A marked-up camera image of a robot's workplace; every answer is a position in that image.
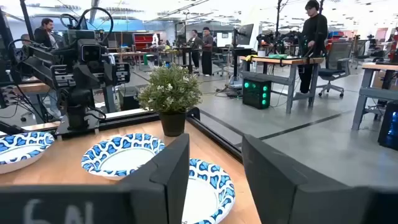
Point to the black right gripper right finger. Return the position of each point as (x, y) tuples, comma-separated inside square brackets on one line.
[(273, 186)]

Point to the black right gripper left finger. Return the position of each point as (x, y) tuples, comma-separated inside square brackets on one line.
[(161, 186)]

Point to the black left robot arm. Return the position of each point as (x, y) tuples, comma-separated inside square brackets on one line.
[(76, 115)]

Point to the red cabinet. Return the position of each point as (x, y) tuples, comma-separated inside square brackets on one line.
[(143, 41)]

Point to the green artificial plant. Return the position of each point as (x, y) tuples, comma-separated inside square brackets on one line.
[(169, 90)]

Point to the black plant pot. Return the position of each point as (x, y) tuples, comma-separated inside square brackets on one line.
[(172, 124)]

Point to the person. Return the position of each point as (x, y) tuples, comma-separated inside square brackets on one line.
[(207, 49), (45, 34), (196, 46), (314, 31)]

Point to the computer tower with green lights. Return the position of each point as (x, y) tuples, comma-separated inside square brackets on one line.
[(256, 93)]

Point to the wooden desk with grey legs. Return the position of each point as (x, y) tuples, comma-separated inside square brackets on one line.
[(373, 93), (298, 61)]

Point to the computer tower with blue light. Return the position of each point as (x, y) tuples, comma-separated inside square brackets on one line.
[(388, 127)]

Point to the black monitor on stand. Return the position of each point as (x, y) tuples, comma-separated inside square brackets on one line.
[(245, 34)]

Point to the green item on desk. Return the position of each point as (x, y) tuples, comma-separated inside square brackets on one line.
[(277, 56)]

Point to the grey office chair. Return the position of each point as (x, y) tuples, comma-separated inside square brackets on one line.
[(337, 59)]

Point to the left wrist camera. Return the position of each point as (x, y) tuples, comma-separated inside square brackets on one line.
[(90, 51)]

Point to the black table edge frame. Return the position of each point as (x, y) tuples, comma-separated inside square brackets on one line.
[(217, 140)]

